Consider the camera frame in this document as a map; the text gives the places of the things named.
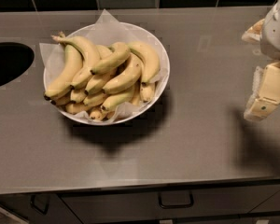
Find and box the grey drawer front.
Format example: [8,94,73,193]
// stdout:
[62,185,280,224]

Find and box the bottom left banana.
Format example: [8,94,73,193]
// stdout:
[65,103,91,114]

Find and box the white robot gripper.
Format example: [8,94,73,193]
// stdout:
[242,0,280,121]

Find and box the long banana far left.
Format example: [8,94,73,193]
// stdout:
[44,42,83,101]

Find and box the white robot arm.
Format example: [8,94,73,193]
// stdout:
[242,0,280,121]

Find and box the middle lower banana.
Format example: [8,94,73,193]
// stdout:
[83,91,108,106]

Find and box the white paper liner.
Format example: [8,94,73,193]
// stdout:
[38,8,170,125]

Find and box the white round bowl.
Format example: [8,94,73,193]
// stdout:
[42,21,171,127]

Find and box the centre large banana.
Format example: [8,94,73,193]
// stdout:
[103,53,142,94]

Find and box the small banana right lower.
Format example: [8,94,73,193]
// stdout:
[140,83,155,103]

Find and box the black handle left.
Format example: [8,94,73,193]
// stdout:
[30,194,50,216]

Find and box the top centre banana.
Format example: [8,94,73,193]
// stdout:
[91,42,131,75]

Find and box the dark round sink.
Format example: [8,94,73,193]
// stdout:
[0,42,35,87]

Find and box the small banana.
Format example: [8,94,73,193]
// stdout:
[140,83,155,103]
[90,106,106,121]

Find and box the black drawer handle centre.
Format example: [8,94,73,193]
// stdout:
[158,190,194,209]

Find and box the curved banana with stem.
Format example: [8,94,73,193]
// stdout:
[52,35,100,89]

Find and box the bottom small banana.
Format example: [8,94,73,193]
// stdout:
[90,106,106,121]

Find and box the short banana left middle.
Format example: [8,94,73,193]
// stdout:
[70,88,87,103]

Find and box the middle banana under top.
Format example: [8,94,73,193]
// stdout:
[84,45,115,95]

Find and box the lower centre banana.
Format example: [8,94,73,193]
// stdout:
[101,86,134,112]

